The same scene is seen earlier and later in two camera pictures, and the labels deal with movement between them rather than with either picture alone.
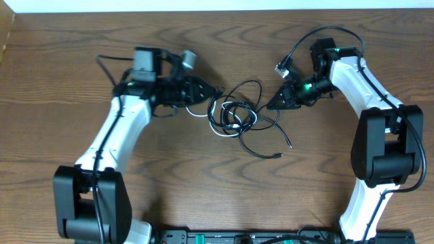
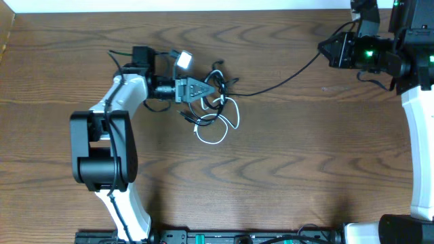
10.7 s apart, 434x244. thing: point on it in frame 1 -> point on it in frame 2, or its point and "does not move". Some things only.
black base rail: (277, 236) does not move
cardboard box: (7, 16) does not move
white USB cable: (234, 125) -> (222, 100)
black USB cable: (234, 117) -> (219, 89)
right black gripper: (287, 91) -> (342, 59)
